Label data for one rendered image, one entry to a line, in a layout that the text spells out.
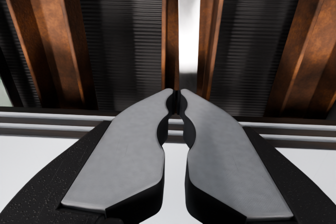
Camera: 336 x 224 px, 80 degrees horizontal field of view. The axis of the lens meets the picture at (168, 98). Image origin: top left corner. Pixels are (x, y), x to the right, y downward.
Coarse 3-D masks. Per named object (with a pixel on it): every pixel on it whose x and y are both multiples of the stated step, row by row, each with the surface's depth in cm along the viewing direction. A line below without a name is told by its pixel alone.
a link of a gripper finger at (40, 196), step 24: (72, 144) 7; (96, 144) 7; (48, 168) 6; (72, 168) 6; (24, 192) 6; (48, 192) 6; (0, 216) 5; (24, 216) 5; (48, 216) 5; (72, 216) 5; (96, 216) 5
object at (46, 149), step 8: (32, 136) 22; (32, 144) 23; (40, 144) 23; (48, 144) 22; (56, 144) 22; (64, 144) 22; (40, 152) 23; (48, 152) 23; (56, 152) 23; (40, 160) 24; (48, 160) 24
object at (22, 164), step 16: (0, 144) 23; (16, 144) 23; (0, 160) 24; (16, 160) 24; (32, 160) 24; (0, 176) 26; (16, 176) 25; (32, 176) 25; (0, 192) 27; (16, 192) 27
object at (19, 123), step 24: (0, 120) 23; (24, 120) 23; (48, 120) 23; (72, 120) 23; (96, 120) 24; (168, 120) 23; (240, 120) 23; (264, 120) 23; (288, 120) 23; (312, 120) 23; (288, 144) 22; (312, 144) 22
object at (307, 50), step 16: (304, 0) 29; (320, 0) 26; (304, 16) 28; (320, 16) 30; (304, 32) 28; (320, 32) 32; (288, 48) 32; (304, 48) 29; (320, 48) 33; (288, 64) 32; (304, 64) 34; (320, 64) 34; (288, 80) 32; (304, 80) 36; (320, 80) 35; (272, 96) 37; (288, 96) 32; (304, 96) 37; (320, 96) 35; (272, 112) 36; (288, 112) 39; (304, 112) 39; (320, 112) 35
